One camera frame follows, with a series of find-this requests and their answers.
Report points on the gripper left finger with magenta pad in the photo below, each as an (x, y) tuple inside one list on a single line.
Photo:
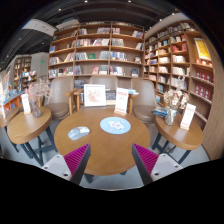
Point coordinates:
[(70, 167)]

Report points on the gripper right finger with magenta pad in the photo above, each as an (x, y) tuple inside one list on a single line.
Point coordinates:
[(151, 166)]

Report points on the white computer mouse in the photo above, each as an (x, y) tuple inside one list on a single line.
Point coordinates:
[(78, 132)]

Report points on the round light blue mouse pad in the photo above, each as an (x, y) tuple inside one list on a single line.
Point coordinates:
[(115, 125)]

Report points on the round wooden centre table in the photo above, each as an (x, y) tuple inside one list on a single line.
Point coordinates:
[(110, 154)]

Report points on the round wooden table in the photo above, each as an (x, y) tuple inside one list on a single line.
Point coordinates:
[(25, 127), (110, 154), (186, 139)]

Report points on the round wooden right table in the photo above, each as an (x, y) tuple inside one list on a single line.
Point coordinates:
[(186, 139)]

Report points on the stack of books on chair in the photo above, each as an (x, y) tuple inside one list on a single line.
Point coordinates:
[(162, 112)]

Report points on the white sign card right table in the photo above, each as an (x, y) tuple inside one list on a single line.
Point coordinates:
[(187, 116)]

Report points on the white sign card table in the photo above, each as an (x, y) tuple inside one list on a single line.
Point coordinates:
[(25, 103), (187, 116)]

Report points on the round wooden left table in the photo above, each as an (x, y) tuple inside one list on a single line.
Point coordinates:
[(25, 127)]

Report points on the glass vase dried flowers right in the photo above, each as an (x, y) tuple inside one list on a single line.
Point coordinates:
[(175, 99)]

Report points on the glass vase dried flowers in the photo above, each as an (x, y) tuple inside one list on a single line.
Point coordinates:
[(175, 99), (35, 92)]

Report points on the beige armchair left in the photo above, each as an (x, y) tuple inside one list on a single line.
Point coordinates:
[(60, 101)]

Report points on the beige armchair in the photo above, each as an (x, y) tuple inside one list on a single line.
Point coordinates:
[(60, 101), (145, 102)]

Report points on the white standing sign card centre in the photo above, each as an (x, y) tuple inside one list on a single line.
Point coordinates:
[(121, 100)]

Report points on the white framed picture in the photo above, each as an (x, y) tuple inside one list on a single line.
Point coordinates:
[(94, 95)]

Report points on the beige armchair right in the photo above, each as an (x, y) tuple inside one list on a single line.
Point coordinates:
[(145, 102)]

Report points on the glass vase dried flowers left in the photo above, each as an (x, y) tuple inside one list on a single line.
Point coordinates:
[(35, 92)]

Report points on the white sign card left table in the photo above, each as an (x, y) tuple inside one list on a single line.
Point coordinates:
[(25, 103)]

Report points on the distant wooden bookshelf left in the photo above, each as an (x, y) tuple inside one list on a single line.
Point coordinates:
[(23, 75)]

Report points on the large wooden bookshelf centre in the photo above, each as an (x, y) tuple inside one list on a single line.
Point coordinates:
[(97, 48)]

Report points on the yellow poster on shelf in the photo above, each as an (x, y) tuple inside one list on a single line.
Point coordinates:
[(202, 49)]

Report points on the wooden bookshelf right wall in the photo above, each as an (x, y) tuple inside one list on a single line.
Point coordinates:
[(172, 53)]

